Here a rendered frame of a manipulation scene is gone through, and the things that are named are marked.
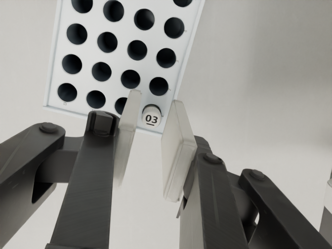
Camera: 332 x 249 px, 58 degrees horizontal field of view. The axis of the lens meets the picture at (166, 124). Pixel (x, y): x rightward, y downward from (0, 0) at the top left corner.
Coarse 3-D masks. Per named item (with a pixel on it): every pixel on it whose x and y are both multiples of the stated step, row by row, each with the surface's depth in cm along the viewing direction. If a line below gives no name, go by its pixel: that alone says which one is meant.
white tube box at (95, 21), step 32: (64, 0) 18; (96, 0) 18; (128, 0) 18; (160, 0) 18; (192, 0) 18; (64, 32) 18; (96, 32) 18; (128, 32) 18; (160, 32) 19; (192, 32) 18; (64, 64) 20; (96, 64) 21; (128, 64) 19; (160, 64) 20; (64, 96) 20; (96, 96) 22; (160, 96) 20; (160, 128) 21
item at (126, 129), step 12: (132, 96) 17; (132, 108) 15; (120, 120) 13; (132, 120) 13; (120, 132) 12; (132, 132) 12; (120, 144) 12; (120, 156) 13; (120, 168) 13; (120, 180) 13
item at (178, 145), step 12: (180, 108) 17; (168, 120) 18; (180, 120) 15; (168, 132) 17; (180, 132) 14; (192, 132) 14; (168, 144) 16; (180, 144) 13; (192, 144) 13; (168, 156) 15; (180, 156) 13; (192, 156) 13; (168, 168) 14; (180, 168) 13; (168, 180) 13; (180, 180) 13; (168, 192) 13; (180, 192) 13
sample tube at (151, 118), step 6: (144, 108) 21; (150, 108) 19; (156, 108) 20; (144, 114) 19; (150, 114) 19; (156, 114) 19; (144, 120) 19; (150, 120) 19; (156, 120) 19; (150, 126) 19; (156, 126) 19
